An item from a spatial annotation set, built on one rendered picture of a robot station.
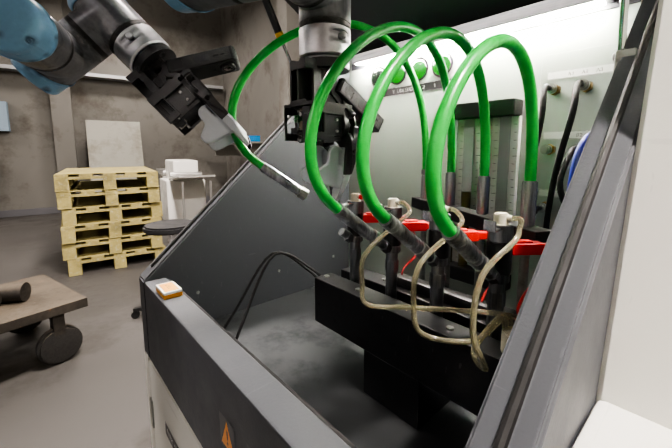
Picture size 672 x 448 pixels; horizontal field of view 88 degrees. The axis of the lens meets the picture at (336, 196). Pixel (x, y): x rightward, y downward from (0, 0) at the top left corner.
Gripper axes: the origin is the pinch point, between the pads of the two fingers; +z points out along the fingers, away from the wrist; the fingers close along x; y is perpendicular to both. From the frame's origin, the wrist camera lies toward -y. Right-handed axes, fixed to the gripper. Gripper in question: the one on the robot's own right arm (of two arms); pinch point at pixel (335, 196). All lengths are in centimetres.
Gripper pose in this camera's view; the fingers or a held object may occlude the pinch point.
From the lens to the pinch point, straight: 55.1
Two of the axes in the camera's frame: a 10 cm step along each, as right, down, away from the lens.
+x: 6.6, 1.0, -7.4
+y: -7.5, 0.9, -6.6
